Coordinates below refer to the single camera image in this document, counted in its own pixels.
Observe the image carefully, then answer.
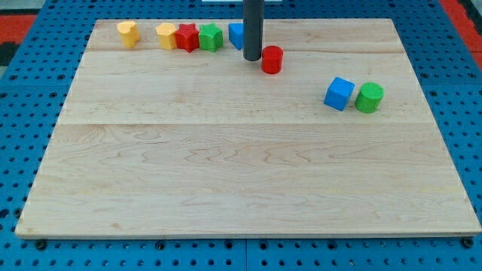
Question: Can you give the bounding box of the red cylinder block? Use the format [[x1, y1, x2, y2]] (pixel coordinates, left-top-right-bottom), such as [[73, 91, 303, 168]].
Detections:
[[261, 45, 284, 75]]

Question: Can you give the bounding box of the blue cube block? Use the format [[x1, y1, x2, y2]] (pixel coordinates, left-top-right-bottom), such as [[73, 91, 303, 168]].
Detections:
[[324, 77, 355, 111]]

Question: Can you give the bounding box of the light wooden board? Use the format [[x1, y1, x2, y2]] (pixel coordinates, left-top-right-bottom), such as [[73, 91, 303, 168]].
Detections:
[[16, 19, 481, 239]]

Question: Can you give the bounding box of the green star block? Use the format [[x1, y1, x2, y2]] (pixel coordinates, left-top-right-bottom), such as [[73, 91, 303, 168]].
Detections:
[[198, 23, 224, 52]]

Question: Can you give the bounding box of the blue block behind rod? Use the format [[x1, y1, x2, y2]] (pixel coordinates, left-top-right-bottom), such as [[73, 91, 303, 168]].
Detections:
[[228, 23, 244, 50]]

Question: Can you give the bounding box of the red star block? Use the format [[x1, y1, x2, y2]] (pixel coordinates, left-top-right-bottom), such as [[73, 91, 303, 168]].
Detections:
[[175, 23, 200, 53]]

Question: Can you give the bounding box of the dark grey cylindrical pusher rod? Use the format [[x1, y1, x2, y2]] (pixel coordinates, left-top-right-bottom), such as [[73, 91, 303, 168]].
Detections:
[[243, 0, 264, 61]]

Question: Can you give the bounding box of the yellow pentagon block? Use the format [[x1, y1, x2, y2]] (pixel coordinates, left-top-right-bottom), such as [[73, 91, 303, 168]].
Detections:
[[156, 23, 177, 50]]

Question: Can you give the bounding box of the green cylinder block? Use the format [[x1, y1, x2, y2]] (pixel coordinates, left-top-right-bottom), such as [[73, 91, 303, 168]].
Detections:
[[355, 82, 385, 114]]

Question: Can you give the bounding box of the yellow heart block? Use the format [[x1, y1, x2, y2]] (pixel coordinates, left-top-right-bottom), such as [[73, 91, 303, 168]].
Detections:
[[117, 20, 140, 48]]

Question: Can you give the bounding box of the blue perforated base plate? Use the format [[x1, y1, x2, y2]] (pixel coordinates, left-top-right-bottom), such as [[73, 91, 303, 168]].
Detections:
[[1, 0, 481, 270]]

